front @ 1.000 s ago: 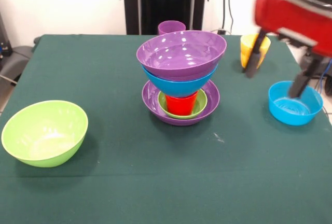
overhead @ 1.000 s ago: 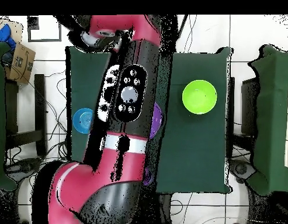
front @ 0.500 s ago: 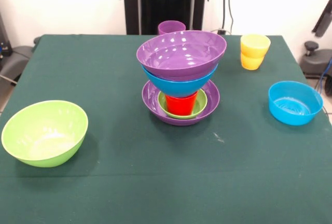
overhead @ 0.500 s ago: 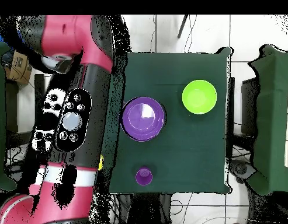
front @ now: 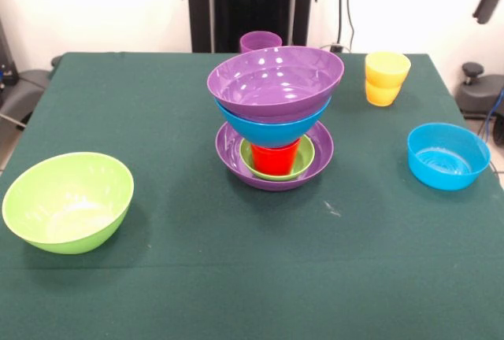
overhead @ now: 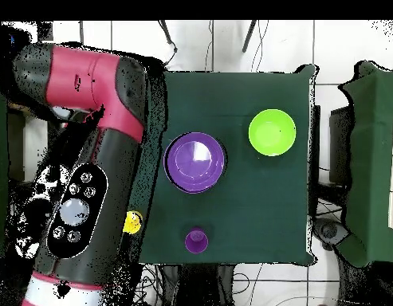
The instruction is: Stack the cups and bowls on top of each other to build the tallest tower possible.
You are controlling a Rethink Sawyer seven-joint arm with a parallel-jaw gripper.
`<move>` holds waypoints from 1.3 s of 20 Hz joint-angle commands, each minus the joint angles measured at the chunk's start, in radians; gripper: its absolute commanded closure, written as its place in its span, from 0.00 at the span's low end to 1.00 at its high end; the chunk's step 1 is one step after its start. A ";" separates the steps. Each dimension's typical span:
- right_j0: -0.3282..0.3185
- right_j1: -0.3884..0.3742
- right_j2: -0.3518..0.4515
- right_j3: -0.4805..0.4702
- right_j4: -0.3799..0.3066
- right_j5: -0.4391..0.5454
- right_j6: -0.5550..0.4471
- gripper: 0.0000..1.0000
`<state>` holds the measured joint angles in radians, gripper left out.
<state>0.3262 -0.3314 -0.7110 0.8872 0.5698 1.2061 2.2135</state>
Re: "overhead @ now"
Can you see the grey pedestal foot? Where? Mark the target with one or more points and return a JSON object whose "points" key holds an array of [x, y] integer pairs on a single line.
{"points": [[330, 231]]}

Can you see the black tripod leg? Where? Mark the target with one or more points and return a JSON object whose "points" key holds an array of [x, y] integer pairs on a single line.
{"points": [[249, 36], [166, 33]]}

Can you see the yellow cup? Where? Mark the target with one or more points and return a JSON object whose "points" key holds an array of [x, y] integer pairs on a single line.
{"points": [[132, 223]]}

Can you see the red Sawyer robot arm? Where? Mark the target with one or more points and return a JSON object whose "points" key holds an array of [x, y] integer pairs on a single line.
{"points": [[87, 127]]}

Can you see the dark green tablecloth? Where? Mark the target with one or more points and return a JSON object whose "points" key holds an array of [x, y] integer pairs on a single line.
{"points": [[247, 207]]}

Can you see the black square floor frame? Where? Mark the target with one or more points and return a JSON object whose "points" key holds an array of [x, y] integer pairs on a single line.
{"points": [[44, 30]]}

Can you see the purple cup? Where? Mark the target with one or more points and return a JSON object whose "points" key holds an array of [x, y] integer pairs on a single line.
{"points": [[196, 241]]}

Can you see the large green bowl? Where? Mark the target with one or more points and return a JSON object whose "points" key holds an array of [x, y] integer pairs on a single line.
{"points": [[272, 132]]}

